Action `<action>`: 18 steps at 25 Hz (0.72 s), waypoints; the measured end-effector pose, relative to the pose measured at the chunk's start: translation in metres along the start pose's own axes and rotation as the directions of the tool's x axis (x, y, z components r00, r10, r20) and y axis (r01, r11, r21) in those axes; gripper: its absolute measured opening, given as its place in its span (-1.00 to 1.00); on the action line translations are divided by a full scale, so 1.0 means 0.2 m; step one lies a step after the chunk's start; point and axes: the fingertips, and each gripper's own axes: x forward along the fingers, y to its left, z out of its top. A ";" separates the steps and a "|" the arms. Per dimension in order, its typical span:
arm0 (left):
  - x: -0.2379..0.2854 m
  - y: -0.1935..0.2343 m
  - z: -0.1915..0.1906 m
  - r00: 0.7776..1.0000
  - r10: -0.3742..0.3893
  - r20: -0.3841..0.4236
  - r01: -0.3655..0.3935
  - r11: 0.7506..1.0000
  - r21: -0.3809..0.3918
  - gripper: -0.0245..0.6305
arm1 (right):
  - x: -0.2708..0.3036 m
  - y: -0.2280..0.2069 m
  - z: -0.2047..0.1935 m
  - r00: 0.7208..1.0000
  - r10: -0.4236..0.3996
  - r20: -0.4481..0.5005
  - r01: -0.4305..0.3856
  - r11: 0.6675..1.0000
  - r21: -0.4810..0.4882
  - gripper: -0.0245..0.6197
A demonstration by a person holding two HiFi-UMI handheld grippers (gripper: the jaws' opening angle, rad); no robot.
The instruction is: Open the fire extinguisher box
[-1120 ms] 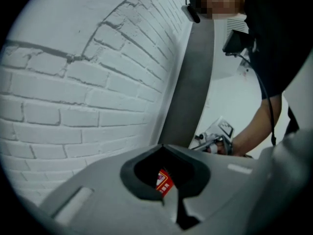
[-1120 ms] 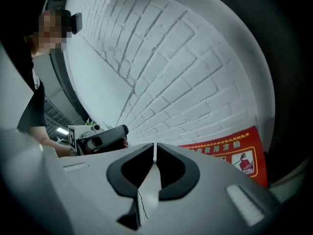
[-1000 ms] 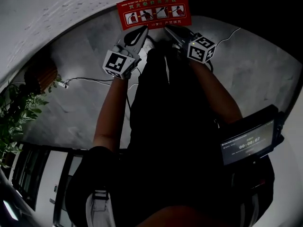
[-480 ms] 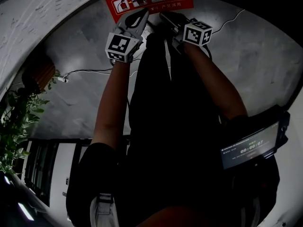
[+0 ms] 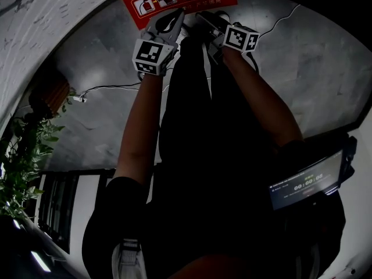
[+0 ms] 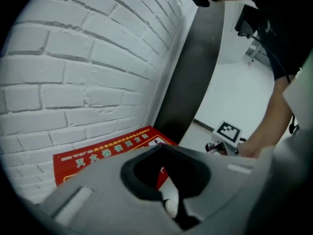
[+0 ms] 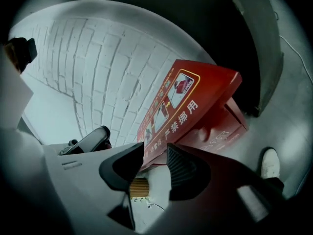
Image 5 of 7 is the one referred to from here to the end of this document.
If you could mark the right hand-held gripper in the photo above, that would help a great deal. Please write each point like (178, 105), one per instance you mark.
(238, 38)

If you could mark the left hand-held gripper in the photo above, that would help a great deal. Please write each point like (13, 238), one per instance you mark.
(151, 54)

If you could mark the red fire extinguisher box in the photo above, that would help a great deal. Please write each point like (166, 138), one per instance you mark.
(180, 1)

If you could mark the person's right forearm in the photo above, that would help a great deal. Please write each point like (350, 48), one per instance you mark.
(261, 103)

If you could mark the person's left forearm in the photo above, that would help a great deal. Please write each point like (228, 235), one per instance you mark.
(139, 132)

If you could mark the person's white shoe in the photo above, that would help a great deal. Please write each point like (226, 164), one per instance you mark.
(184, 35)
(224, 15)

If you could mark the brown ribbed plant pot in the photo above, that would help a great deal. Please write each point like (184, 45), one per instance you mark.
(53, 97)

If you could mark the person in black shirt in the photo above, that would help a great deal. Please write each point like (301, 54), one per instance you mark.
(209, 170)

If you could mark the black tablet with screen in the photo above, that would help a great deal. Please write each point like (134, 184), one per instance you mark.
(305, 182)

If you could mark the green leafy potted plant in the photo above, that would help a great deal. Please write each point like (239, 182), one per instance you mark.
(23, 167)

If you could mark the black framed glass partition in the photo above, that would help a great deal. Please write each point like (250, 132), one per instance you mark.
(61, 202)

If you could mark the white bag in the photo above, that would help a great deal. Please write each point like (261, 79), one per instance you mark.
(139, 269)

